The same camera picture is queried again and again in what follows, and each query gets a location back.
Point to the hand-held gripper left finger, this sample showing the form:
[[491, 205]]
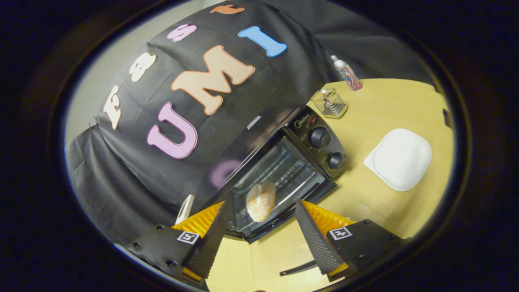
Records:
[[209, 243]]

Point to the black backdrop cloth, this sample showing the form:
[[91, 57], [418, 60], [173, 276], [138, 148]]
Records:
[[134, 162]]

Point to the white bread toaster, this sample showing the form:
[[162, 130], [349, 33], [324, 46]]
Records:
[[185, 210]]

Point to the small condiment bottle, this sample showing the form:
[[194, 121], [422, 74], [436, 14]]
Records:
[[324, 95]]

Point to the sugared donut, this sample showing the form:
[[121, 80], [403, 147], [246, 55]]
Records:
[[260, 201]]

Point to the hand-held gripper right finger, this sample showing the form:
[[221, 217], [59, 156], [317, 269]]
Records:
[[314, 243]]

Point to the black toaster oven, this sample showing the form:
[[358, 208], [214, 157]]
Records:
[[302, 134]]

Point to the dark object at table edge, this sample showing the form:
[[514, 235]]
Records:
[[448, 118]]

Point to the white plate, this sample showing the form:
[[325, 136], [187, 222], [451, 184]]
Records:
[[399, 160]]

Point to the silver spray bottle pink label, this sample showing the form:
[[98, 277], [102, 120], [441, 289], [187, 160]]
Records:
[[348, 75]]

